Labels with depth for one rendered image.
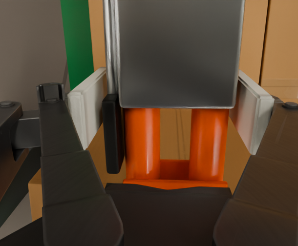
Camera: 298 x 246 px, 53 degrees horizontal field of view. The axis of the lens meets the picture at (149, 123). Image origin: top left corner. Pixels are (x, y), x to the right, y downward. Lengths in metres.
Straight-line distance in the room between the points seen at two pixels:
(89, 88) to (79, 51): 1.16
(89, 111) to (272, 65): 0.63
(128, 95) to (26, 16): 1.24
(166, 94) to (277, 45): 0.61
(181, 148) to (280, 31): 0.39
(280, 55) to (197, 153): 0.60
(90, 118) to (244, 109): 0.08
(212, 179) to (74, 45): 1.17
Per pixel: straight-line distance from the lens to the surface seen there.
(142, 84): 0.15
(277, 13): 0.74
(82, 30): 1.30
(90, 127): 0.16
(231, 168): 0.45
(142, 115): 0.16
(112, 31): 0.16
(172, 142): 0.50
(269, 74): 0.76
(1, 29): 1.43
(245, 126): 0.16
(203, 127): 0.17
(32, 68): 1.40
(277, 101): 0.17
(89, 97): 0.15
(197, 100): 0.16
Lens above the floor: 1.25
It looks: 69 degrees down
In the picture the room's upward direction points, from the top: 169 degrees counter-clockwise
